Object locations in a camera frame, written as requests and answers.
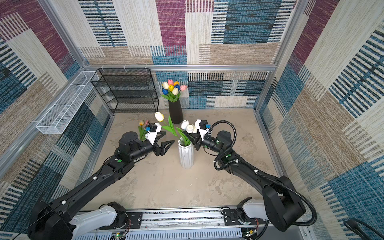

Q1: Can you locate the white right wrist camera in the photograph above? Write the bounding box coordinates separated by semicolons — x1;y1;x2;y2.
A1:
195;120;212;140

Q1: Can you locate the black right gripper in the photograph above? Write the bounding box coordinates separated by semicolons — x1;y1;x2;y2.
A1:
184;128;223;155

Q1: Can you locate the white mesh wall basket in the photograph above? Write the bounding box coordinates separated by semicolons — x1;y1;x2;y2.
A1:
36;71;95;135

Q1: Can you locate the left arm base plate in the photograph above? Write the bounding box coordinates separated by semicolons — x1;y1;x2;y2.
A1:
99;212;143;230

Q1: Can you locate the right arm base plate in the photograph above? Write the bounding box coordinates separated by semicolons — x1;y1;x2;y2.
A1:
220;207;266;226

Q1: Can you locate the aluminium front rail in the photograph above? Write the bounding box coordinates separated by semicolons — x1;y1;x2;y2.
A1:
53;205;307;232

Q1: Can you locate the black tapered vase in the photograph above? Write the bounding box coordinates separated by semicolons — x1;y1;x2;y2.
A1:
169;100;184;124

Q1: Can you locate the white ribbed vase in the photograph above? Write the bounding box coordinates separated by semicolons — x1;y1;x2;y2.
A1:
178;138;194;169

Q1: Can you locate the black cable at corner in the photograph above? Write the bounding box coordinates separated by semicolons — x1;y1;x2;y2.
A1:
343;218;384;240

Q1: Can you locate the light pink tulip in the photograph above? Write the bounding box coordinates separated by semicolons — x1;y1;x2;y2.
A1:
180;85;188;91

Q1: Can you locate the black wire shelf rack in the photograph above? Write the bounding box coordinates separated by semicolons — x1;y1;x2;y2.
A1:
91;68;159;114

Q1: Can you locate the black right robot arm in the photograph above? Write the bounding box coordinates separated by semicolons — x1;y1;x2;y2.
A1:
184;131;318;232

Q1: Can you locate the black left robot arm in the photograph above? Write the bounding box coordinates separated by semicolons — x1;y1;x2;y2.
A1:
27;132;174;240

